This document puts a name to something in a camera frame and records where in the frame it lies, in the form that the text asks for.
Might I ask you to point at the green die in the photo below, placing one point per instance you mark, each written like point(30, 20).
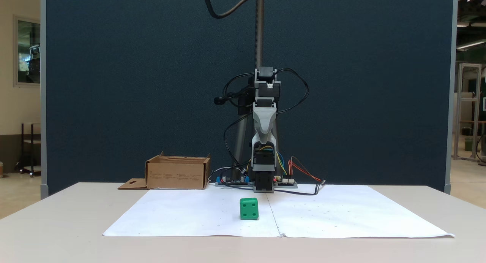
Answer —
point(249, 209)

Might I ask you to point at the camera stand pole with clamp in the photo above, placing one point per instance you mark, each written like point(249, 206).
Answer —
point(259, 35)

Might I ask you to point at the brown cardboard box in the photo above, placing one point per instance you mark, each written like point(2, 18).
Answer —
point(176, 175)

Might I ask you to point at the black metal cart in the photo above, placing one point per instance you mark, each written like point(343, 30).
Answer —
point(22, 152)

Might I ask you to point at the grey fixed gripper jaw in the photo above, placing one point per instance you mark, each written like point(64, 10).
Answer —
point(265, 132)

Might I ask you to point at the white paper sheet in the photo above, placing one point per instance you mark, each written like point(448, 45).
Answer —
point(182, 213)
point(353, 213)

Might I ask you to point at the dark blue partition panel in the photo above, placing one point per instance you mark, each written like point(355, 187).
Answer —
point(133, 84)

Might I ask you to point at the framed wall window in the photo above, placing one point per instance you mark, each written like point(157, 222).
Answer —
point(28, 50)

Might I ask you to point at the aluminium profile frame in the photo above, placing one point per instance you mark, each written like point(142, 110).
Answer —
point(470, 65)

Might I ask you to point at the ceiling light strip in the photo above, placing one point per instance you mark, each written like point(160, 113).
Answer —
point(471, 44)
point(463, 24)

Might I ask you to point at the green waste bin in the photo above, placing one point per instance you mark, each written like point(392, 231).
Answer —
point(469, 144)

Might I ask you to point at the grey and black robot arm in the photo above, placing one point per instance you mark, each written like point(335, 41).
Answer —
point(269, 92)

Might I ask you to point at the blue circuit board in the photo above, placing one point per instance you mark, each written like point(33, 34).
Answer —
point(243, 178)

